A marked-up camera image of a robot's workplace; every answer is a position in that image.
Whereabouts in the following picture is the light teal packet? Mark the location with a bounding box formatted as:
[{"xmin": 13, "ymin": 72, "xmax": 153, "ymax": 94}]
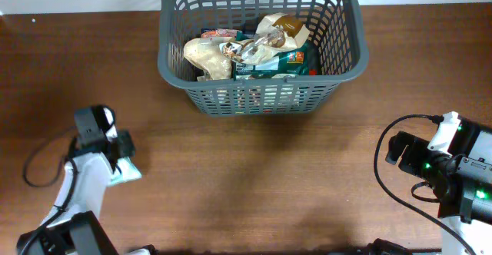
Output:
[{"xmin": 108, "ymin": 157, "xmax": 142, "ymax": 187}]

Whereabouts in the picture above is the brown wrapper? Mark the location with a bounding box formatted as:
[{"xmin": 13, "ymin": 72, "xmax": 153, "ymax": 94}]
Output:
[
  {"xmin": 219, "ymin": 13, "xmax": 310, "ymax": 65},
  {"xmin": 184, "ymin": 37, "xmax": 234, "ymax": 81}
]

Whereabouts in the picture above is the green white snack bag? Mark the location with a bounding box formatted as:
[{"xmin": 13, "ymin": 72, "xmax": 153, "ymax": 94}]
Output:
[{"xmin": 232, "ymin": 34, "xmax": 309, "ymax": 80}]

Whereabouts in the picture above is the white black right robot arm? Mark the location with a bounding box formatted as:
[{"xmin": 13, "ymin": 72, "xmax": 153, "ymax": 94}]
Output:
[{"xmin": 376, "ymin": 111, "xmax": 491, "ymax": 254}]

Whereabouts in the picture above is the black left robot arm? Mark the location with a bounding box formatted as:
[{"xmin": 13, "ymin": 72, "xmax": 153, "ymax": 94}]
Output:
[{"xmin": 16, "ymin": 104, "xmax": 142, "ymax": 255}]

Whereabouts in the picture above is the grey plastic basket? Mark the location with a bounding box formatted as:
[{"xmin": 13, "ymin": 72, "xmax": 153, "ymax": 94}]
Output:
[{"xmin": 158, "ymin": 0, "xmax": 369, "ymax": 115}]

